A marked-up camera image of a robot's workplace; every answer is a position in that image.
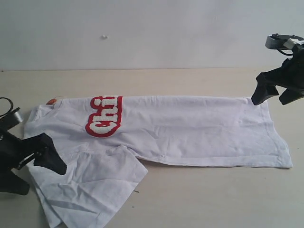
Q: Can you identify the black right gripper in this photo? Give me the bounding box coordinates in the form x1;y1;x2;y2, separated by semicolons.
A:
251;46;304;105

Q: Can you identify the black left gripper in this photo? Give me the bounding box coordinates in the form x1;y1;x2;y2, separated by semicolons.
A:
0;129;67;195

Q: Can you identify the orange clothing tag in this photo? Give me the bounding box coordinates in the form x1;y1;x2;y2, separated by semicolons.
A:
46;98;57;105

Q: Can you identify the white t-shirt red lettering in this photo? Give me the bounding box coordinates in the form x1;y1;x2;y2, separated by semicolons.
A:
24;96;293;228

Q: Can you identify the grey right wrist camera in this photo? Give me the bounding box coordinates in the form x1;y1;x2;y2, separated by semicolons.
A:
265;34;304;50

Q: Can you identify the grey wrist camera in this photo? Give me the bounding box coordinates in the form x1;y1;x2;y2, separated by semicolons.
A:
265;34;304;50
0;107;24;131

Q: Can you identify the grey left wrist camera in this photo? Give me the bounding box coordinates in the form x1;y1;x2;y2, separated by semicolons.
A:
0;107;24;131

